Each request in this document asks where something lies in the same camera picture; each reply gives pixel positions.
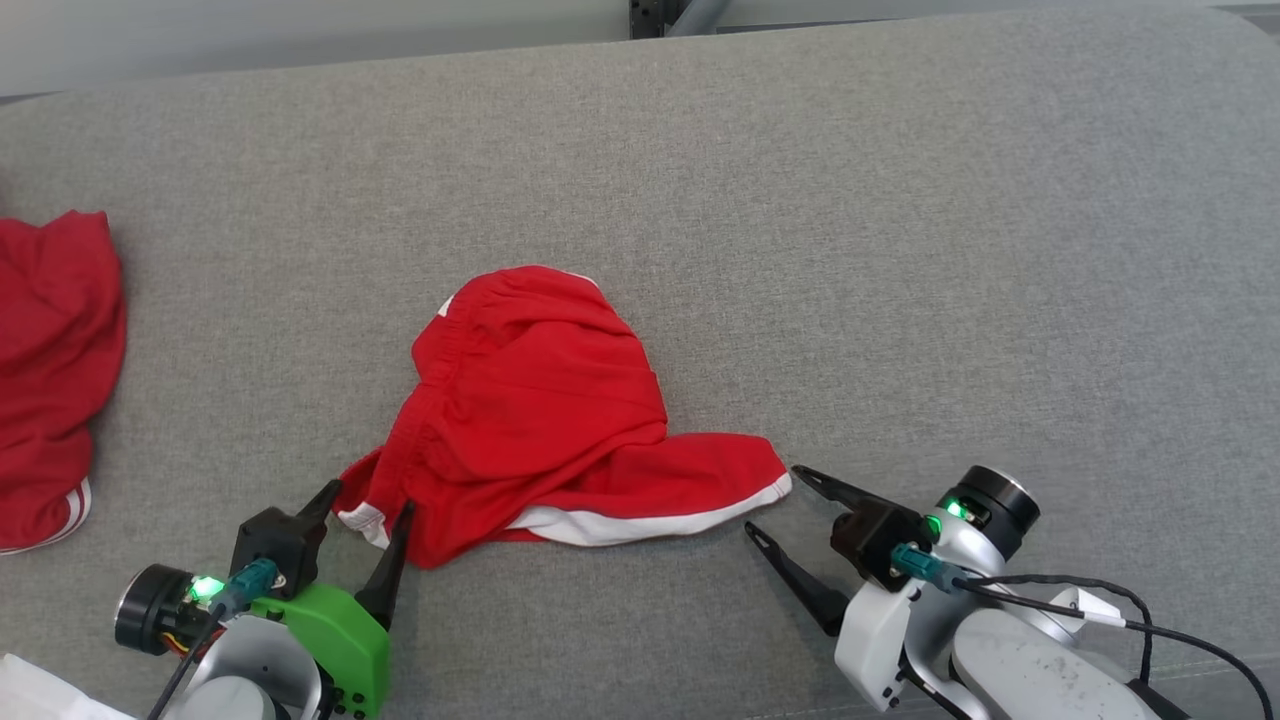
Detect red basketball jersey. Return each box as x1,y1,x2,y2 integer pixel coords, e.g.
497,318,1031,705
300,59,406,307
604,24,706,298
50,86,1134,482
0,209,129,557

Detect red shorts with white trim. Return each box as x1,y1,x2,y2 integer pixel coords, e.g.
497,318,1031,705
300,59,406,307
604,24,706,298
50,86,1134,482
332,264,794,571

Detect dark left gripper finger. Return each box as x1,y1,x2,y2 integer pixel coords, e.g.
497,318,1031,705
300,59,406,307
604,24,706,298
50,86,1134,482
354,501,416,632
297,479,344,537

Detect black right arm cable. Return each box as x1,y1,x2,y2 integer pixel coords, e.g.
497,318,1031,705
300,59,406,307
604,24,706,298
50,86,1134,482
892,543,1280,719

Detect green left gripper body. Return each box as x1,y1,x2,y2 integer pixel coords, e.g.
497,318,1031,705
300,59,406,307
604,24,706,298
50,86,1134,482
250,583,393,720

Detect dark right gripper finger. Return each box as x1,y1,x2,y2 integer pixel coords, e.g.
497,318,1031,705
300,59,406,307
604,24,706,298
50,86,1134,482
744,521,852,637
791,465,893,515

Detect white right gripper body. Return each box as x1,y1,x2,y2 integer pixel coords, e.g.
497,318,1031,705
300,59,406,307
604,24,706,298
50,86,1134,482
833,578,923,714

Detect white cloth piece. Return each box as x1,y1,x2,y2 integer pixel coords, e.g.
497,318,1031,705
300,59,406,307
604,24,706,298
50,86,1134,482
0,653,137,720

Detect grey cylindrical tube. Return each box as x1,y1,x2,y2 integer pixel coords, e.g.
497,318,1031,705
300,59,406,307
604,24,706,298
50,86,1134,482
667,0,732,38

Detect white right cable label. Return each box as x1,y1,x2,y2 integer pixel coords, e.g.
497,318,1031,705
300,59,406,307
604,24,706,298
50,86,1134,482
1050,587,1128,630

